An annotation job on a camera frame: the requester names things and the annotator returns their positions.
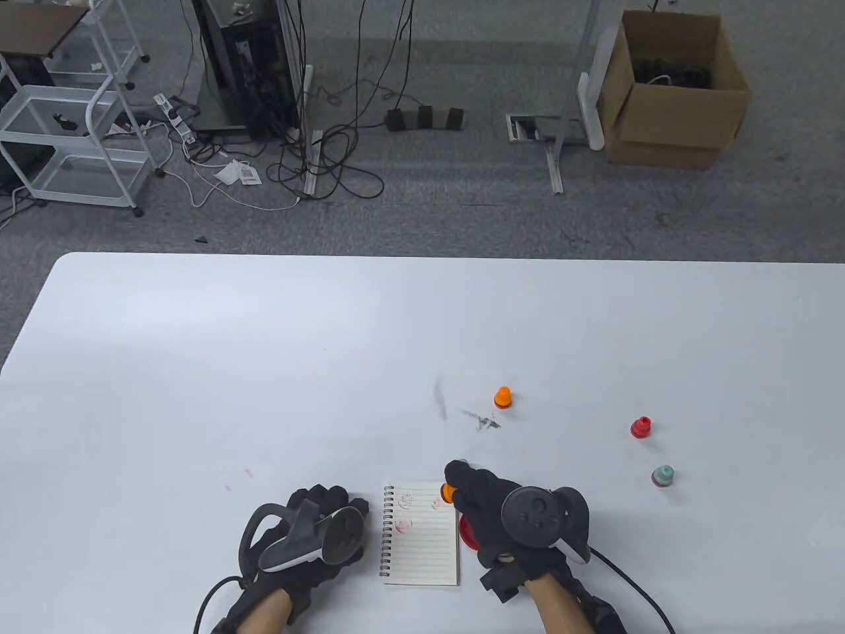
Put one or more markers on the person's right hand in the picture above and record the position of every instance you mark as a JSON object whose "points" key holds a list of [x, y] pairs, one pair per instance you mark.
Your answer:
{"points": [[482, 502]]}

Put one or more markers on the person's left hand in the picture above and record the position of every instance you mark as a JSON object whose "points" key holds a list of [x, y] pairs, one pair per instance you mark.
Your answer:
{"points": [[330, 571]]}

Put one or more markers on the red round ink pad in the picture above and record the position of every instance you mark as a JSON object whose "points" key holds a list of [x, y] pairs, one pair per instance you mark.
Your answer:
{"points": [[467, 531]]}

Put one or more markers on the orange reward stamp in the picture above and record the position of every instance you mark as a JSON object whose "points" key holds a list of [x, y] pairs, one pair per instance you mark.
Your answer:
{"points": [[503, 396], [449, 492]]}

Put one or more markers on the spiral lined notebook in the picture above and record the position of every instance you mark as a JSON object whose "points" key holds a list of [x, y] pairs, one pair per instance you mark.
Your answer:
{"points": [[422, 541]]}

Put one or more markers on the red reward stamp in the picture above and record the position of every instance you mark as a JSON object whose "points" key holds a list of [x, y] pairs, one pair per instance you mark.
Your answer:
{"points": [[640, 428]]}

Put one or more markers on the person's left forearm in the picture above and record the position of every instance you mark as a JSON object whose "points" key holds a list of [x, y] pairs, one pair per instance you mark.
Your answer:
{"points": [[264, 614]]}

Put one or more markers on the person's right forearm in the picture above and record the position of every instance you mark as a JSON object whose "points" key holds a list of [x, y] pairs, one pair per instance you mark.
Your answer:
{"points": [[554, 607]]}

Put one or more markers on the black grey handheld controller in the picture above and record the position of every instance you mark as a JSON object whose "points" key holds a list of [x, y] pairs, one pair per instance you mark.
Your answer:
{"points": [[343, 528], [531, 515]]}

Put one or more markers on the grey metal table leg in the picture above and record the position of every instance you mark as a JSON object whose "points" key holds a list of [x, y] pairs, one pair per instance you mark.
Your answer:
{"points": [[556, 168]]}

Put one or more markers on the metal floor outlet box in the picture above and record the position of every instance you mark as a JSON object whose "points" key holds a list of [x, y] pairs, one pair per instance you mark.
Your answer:
{"points": [[528, 127]]}

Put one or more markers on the white plastic bar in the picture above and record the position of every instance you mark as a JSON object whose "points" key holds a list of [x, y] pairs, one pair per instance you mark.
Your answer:
{"points": [[589, 109]]}

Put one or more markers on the white paper tag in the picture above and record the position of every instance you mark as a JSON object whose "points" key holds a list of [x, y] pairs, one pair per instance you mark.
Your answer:
{"points": [[237, 174]]}

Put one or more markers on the brown cardboard box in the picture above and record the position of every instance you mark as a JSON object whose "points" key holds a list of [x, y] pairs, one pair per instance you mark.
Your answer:
{"points": [[667, 119]]}

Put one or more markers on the white power strip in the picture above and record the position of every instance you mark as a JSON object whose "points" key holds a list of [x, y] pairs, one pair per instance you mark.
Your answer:
{"points": [[175, 119]]}

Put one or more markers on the black computer cabinet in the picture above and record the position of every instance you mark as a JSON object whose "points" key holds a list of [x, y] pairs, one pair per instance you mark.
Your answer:
{"points": [[244, 66]]}

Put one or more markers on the brown wooden side table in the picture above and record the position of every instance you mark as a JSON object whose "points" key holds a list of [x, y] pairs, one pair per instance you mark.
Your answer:
{"points": [[39, 26]]}

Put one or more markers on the aluminium floor rail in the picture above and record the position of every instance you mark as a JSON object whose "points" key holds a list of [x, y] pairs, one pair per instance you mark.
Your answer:
{"points": [[311, 165]]}

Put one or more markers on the black foot pedal switch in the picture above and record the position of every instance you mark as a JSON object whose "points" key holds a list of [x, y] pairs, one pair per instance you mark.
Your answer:
{"points": [[426, 119]]}

